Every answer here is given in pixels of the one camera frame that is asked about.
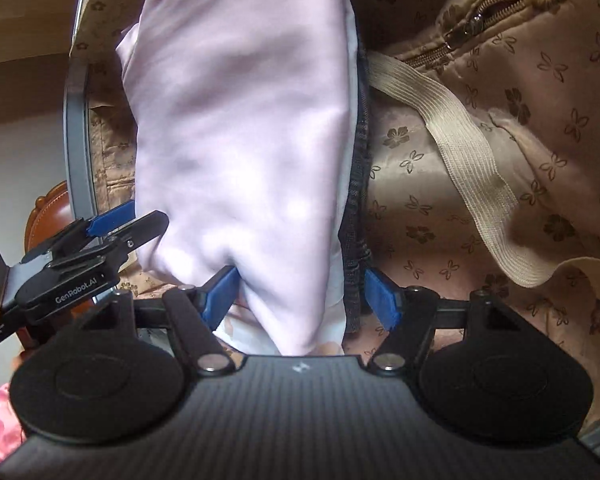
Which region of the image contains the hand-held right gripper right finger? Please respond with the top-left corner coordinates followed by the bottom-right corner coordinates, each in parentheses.
top-left (364, 267), bottom-right (527, 379)

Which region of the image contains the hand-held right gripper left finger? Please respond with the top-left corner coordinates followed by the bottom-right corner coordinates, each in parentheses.
top-left (98, 266), bottom-right (242, 379)

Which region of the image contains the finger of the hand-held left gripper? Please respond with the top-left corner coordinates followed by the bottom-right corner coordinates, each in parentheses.
top-left (48, 211), bottom-right (171, 269)
top-left (22, 200), bottom-right (137, 266)

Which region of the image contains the suitcase with beige floral lining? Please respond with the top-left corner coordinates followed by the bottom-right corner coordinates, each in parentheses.
top-left (62, 0), bottom-right (600, 461)

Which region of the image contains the dark denim garment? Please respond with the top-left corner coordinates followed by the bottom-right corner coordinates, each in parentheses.
top-left (338, 5), bottom-right (376, 335)

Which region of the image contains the pale pink cloth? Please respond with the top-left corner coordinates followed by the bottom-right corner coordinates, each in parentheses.
top-left (115, 0), bottom-right (357, 357)

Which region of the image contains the brown wooden chair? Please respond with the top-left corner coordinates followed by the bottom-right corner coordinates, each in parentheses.
top-left (24, 182), bottom-right (77, 256)

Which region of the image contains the bright pink cloth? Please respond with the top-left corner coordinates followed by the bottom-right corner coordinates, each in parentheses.
top-left (0, 352), bottom-right (28, 468)

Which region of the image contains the beige elastic strap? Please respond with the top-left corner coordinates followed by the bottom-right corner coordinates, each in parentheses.
top-left (367, 52), bottom-right (600, 356)

